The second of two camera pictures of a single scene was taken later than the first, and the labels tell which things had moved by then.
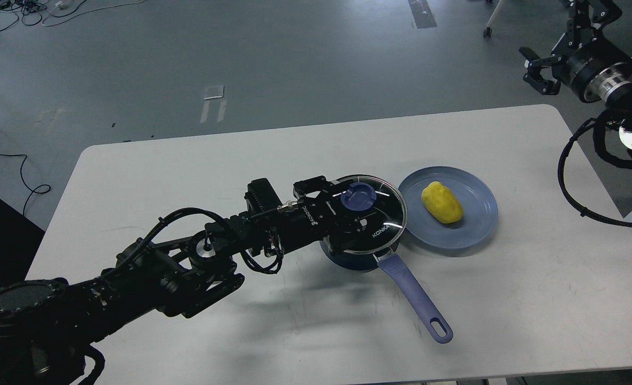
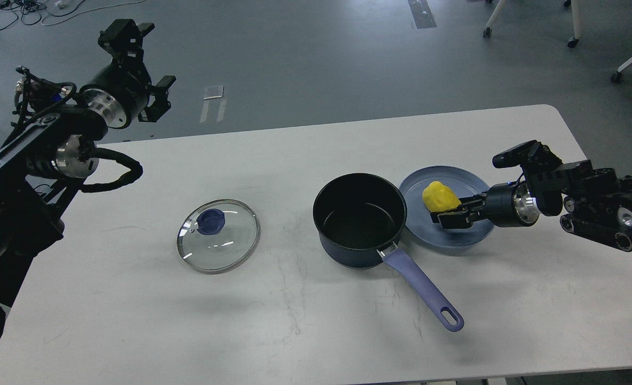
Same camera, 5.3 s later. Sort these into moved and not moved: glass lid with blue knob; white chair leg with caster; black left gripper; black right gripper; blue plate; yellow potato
Moved: glass lid with blue knob; black right gripper; black left gripper
Not moved: blue plate; yellow potato; white chair leg with caster
